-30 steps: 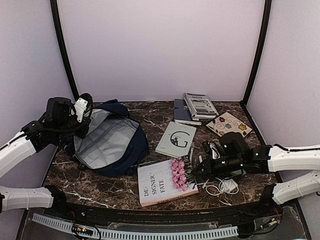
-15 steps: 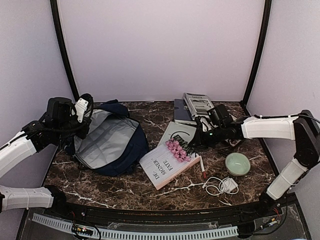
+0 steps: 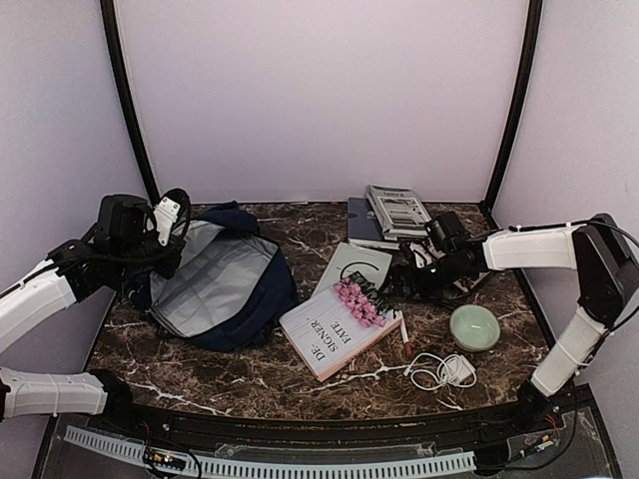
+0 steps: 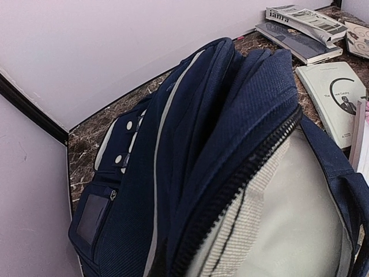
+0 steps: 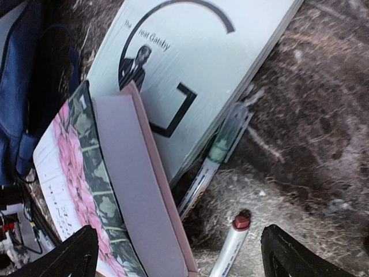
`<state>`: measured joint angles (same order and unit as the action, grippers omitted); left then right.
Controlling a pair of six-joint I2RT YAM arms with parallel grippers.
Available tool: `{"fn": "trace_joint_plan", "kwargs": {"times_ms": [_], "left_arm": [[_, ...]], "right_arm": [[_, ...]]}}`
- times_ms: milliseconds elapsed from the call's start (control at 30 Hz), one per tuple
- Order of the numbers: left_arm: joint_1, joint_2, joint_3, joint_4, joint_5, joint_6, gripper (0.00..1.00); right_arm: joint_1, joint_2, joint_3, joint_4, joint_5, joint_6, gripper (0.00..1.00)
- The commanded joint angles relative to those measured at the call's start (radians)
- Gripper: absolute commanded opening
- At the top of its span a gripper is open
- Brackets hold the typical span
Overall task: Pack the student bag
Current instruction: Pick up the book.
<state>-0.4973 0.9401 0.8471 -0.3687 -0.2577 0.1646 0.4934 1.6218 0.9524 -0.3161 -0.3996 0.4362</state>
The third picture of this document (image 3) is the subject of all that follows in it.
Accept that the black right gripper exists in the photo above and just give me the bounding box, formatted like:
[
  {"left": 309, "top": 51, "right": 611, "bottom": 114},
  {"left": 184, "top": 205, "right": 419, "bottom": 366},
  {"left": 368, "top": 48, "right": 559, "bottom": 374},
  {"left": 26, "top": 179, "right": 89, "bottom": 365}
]
[{"left": 378, "top": 251, "right": 469, "bottom": 304}]

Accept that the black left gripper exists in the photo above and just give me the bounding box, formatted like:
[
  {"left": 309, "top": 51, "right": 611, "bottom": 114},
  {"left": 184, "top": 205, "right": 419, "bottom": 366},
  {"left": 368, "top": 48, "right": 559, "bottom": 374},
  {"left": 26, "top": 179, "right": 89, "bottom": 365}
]
[{"left": 113, "top": 234, "right": 186, "bottom": 281}]

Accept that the grey ianra magazine book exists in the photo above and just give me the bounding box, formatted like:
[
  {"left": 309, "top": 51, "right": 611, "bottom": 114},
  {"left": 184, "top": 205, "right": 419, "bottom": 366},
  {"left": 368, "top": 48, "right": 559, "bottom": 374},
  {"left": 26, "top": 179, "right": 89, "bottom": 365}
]
[{"left": 365, "top": 185, "right": 431, "bottom": 240}]

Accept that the navy blue student backpack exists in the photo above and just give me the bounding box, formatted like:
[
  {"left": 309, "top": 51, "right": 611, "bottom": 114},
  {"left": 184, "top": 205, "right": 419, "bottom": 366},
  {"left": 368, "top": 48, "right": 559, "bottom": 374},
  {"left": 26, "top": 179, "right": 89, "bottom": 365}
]
[{"left": 128, "top": 202, "right": 299, "bottom": 352}]

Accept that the white designer fate book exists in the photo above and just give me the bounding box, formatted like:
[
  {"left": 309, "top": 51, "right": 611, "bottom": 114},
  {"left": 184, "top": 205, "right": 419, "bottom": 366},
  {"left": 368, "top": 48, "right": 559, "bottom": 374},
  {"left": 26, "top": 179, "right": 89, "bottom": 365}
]
[{"left": 280, "top": 272, "right": 403, "bottom": 382}]

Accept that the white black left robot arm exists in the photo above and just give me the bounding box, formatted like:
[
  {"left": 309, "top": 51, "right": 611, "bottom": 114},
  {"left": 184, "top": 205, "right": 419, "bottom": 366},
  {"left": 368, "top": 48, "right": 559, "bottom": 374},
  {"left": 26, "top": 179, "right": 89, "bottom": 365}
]
[{"left": 1, "top": 189, "right": 191, "bottom": 435}]

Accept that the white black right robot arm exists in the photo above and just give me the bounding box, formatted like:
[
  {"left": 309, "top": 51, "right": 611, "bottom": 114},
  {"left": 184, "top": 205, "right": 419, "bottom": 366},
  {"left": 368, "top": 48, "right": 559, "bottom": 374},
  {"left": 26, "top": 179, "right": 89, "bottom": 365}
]
[{"left": 382, "top": 212, "right": 638, "bottom": 433}]

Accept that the floral square ceramic plate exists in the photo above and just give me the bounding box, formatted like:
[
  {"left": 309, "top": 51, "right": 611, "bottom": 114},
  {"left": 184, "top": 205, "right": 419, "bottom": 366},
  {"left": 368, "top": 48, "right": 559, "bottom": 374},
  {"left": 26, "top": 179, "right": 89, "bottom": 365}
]
[{"left": 452, "top": 272, "right": 490, "bottom": 293}]

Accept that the red tipped white marker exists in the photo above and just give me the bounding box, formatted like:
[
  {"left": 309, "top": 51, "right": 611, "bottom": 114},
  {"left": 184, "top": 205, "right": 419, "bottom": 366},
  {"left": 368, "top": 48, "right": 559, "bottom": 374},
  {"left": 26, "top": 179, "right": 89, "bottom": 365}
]
[{"left": 399, "top": 320, "right": 413, "bottom": 357}]

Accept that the pale green ceramic bowl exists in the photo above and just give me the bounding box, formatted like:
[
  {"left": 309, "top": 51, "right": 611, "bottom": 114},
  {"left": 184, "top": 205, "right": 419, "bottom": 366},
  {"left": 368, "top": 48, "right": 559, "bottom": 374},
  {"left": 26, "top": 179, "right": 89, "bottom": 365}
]
[{"left": 449, "top": 304, "right": 501, "bottom": 352}]

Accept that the grey green notebook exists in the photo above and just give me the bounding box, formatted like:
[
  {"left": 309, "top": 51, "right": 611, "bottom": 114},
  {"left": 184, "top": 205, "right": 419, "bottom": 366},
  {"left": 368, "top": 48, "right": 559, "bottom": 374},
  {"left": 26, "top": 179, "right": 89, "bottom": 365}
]
[{"left": 312, "top": 242, "right": 392, "bottom": 296}]

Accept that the dark blue notebook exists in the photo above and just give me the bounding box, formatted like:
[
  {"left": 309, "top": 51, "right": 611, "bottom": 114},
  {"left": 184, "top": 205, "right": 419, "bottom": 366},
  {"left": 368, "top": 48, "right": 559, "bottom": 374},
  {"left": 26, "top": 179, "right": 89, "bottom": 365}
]
[{"left": 347, "top": 198, "right": 399, "bottom": 250}]

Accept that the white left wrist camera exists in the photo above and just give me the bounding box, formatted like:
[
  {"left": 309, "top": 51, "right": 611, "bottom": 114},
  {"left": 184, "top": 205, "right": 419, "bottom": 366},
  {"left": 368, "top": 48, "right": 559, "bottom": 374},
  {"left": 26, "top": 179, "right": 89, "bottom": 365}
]
[{"left": 151, "top": 188, "right": 192, "bottom": 248}]

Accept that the white charger with cable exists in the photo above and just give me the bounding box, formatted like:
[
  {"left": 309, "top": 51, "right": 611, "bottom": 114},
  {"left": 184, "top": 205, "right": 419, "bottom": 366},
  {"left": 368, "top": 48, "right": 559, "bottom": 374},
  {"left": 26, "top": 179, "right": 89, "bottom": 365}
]
[{"left": 403, "top": 352, "right": 477, "bottom": 392}]

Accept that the black front table rail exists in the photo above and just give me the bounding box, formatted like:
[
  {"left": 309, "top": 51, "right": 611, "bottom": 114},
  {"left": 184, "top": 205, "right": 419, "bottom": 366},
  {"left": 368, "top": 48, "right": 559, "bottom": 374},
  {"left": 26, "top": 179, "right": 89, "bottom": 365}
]
[{"left": 84, "top": 368, "right": 590, "bottom": 450}]

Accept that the white slotted cable duct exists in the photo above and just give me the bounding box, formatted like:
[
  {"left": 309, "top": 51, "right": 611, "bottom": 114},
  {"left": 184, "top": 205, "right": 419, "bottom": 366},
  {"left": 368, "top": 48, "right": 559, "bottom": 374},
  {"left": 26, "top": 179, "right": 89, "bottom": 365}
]
[{"left": 63, "top": 426, "right": 476, "bottom": 478}]

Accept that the black left corner frame post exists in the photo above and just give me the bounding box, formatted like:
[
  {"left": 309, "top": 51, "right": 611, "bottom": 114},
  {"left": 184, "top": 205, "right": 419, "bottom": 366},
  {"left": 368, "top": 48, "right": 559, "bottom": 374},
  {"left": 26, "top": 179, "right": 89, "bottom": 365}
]
[{"left": 99, "top": 0, "right": 160, "bottom": 205}]

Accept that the black corner frame post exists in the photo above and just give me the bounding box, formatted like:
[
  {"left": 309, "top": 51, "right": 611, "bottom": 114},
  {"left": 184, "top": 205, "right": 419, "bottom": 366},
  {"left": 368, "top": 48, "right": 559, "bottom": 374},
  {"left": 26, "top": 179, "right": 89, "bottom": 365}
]
[
  {"left": 99, "top": 0, "right": 160, "bottom": 205},
  {"left": 481, "top": 0, "right": 544, "bottom": 214}
]

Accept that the black right corner frame post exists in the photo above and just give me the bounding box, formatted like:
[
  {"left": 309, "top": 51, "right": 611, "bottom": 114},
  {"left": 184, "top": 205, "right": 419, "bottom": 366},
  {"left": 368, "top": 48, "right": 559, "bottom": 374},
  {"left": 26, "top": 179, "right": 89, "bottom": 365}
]
[{"left": 481, "top": 0, "right": 544, "bottom": 214}]

